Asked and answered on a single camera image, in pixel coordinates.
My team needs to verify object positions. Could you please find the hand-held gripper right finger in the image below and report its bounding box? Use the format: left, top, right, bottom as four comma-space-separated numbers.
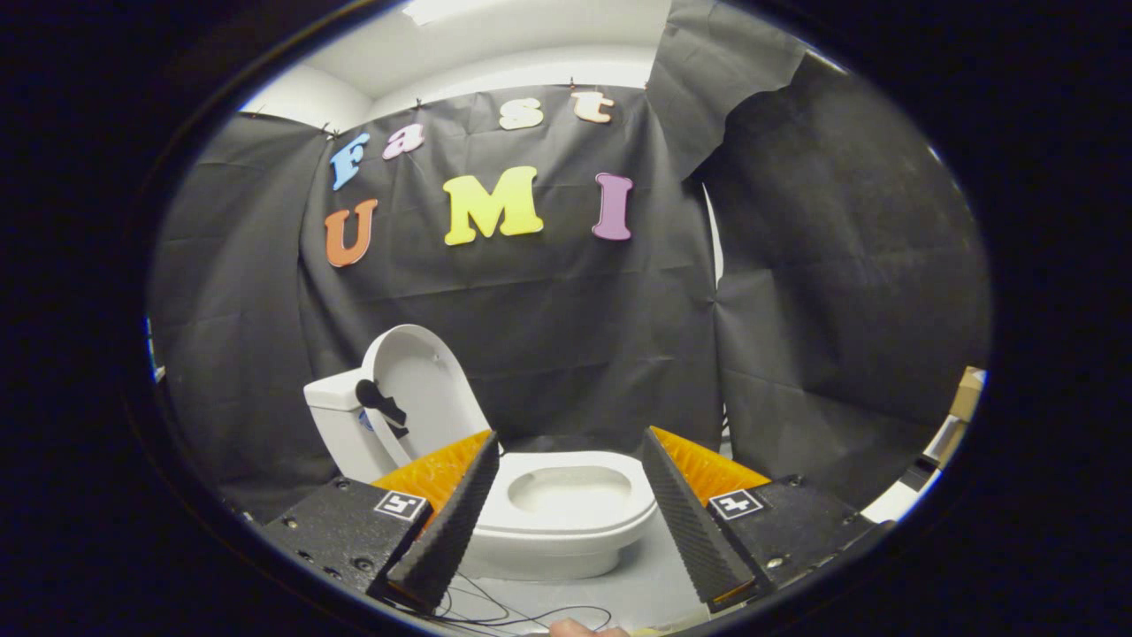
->
639, 426, 892, 614

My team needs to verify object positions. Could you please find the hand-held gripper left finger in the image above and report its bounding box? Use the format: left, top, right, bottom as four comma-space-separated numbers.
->
263, 429, 501, 616

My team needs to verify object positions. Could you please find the white toilet lid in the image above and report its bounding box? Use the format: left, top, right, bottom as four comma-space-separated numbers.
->
356, 324, 493, 471

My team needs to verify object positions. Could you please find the white toilet tank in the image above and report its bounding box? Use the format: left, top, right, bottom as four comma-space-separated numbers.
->
302, 366, 401, 487

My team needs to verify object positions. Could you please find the black backdrop cloth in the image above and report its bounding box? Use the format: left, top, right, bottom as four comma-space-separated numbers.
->
146, 0, 993, 523

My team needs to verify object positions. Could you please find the brown cardboard box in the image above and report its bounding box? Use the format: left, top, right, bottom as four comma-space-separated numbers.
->
950, 366, 986, 423

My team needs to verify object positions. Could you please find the thin black cable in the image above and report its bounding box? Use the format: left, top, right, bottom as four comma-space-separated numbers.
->
389, 573, 613, 634

